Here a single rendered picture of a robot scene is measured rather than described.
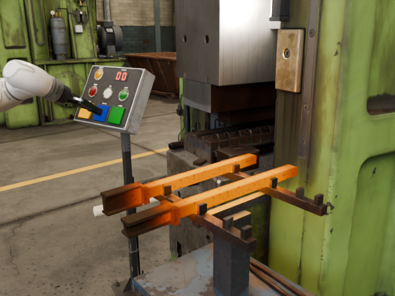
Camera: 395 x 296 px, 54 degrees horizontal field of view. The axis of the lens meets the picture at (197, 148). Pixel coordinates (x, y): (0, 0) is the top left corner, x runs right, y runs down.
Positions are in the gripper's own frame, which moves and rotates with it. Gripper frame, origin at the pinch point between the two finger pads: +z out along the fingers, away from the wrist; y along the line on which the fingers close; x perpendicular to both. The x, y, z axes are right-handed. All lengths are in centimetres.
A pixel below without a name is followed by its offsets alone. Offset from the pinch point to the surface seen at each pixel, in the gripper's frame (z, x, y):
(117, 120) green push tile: 3.1, -2.4, 11.9
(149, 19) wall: 569, 398, -598
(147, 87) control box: 8.9, 15.8, 17.0
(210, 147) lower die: -1, -7, 63
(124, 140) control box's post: 21.1, -7.6, 2.0
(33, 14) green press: 159, 155, -375
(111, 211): -52, -32, 78
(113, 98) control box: 3.9, 7.4, 4.6
